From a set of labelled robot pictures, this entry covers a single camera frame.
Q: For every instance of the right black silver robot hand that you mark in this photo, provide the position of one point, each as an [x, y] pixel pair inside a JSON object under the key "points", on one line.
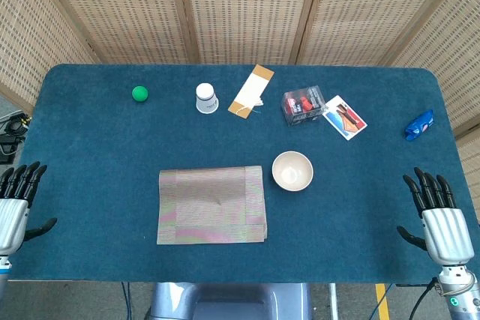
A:
{"points": [[448, 234]]}

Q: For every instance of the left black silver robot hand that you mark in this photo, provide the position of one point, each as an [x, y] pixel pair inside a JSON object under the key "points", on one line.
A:
{"points": [[13, 222]]}

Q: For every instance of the beige bowl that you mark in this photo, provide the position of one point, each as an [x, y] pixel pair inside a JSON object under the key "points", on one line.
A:
{"points": [[292, 172]]}

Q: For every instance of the brown woven placemat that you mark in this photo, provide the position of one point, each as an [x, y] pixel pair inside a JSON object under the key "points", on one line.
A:
{"points": [[212, 204]]}

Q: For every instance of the white paper cup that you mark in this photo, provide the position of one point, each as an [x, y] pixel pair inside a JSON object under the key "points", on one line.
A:
{"points": [[206, 100]]}

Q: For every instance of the white brown paper bookmark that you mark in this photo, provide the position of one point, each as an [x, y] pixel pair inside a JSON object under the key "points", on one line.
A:
{"points": [[250, 89]]}

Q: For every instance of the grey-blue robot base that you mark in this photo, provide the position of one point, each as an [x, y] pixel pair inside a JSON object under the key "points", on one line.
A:
{"points": [[232, 301]]}

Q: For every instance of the blue table cloth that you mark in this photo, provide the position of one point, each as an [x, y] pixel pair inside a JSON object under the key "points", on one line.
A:
{"points": [[93, 155]]}

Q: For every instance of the blue snack packet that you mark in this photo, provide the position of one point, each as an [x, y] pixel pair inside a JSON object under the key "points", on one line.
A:
{"points": [[419, 126]]}

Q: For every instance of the metal table leg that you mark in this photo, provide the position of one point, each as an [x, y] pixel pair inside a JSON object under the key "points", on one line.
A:
{"points": [[333, 303]]}

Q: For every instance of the printed picture card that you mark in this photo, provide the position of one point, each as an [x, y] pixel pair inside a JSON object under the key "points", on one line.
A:
{"points": [[345, 117]]}

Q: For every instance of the green ball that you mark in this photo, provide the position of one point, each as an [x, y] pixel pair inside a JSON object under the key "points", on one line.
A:
{"points": [[140, 94]]}

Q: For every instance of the clear box with red toys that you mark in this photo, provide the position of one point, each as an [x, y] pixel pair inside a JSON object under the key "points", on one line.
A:
{"points": [[303, 107]]}

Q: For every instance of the woven wooden folding screen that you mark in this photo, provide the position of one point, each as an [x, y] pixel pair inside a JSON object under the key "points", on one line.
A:
{"points": [[240, 9]]}

